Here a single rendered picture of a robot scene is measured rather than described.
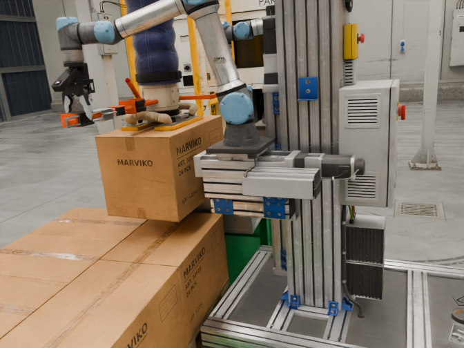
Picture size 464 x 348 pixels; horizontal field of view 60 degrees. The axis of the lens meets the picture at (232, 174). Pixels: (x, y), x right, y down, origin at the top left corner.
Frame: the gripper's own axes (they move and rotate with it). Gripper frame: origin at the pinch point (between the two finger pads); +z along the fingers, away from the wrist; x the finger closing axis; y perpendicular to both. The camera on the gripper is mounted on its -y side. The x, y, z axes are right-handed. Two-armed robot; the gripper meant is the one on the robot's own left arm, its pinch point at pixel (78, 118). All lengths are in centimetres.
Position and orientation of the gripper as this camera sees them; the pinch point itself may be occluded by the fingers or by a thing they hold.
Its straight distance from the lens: 162.8
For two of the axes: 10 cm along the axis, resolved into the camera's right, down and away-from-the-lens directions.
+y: 3.6, -2.8, 8.9
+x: -9.3, -0.4, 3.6
